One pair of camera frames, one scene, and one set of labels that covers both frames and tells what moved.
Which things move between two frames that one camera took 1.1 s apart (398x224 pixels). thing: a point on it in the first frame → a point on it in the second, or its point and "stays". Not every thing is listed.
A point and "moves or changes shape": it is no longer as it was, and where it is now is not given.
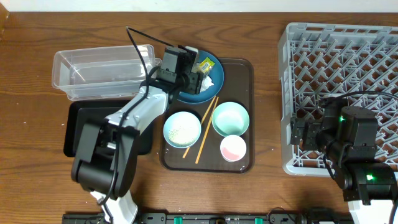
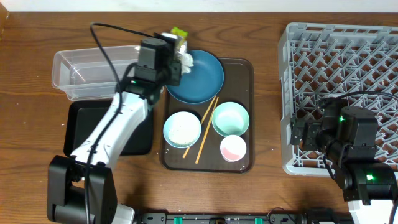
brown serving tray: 216,135 stays
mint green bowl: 230,118 stays
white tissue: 206,83 moves or changes shape
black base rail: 215,218 stays
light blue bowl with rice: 182,129 stays
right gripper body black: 313,128 stays
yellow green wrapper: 205,65 → 182,35
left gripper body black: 190,85 → 167,77
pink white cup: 232,148 stays
